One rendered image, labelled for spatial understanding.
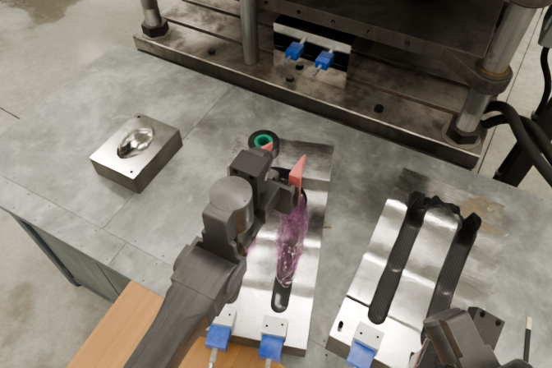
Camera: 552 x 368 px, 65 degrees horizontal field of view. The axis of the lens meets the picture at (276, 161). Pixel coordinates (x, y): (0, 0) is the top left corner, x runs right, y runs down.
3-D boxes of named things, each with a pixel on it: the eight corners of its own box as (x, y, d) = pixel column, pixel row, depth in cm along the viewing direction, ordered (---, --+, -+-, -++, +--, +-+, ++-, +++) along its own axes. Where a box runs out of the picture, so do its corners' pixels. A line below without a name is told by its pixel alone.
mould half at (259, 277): (305, 357, 90) (307, 340, 82) (185, 333, 93) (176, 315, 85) (330, 172, 121) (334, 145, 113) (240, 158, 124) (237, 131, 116)
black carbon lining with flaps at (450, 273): (436, 359, 83) (451, 344, 76) (357, 320, 88) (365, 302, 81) (474, 222, 103) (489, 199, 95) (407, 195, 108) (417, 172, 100)
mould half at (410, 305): (448, 415, 83) (473, 400, 73) (324, 348, 91) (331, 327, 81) (495, 218, 112) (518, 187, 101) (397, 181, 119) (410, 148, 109)
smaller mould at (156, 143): (140, 195, 116) (132, 178, 111) (97, 173, 121) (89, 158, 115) (183, 145, 128) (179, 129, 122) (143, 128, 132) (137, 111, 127)
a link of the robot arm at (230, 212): (211, 165, 59) (158, 233, 52) (267, 188, 56) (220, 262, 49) (218, 213, 68) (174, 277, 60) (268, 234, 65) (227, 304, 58)
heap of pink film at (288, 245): (298, 290, 93) (300, 273, 87) (218, 275, 95) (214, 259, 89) (314, 193, 109) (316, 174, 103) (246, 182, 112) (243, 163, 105)
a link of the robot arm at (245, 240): (229, 190, 63) (204, 227, 59) (264, 204, 62) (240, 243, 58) (232, 217, 68) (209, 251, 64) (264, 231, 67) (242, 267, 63)
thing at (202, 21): (473, 169, 131) (481, 154, 126) (135, 48, 170) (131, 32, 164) (516, 28, 179) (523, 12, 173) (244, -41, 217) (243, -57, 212)
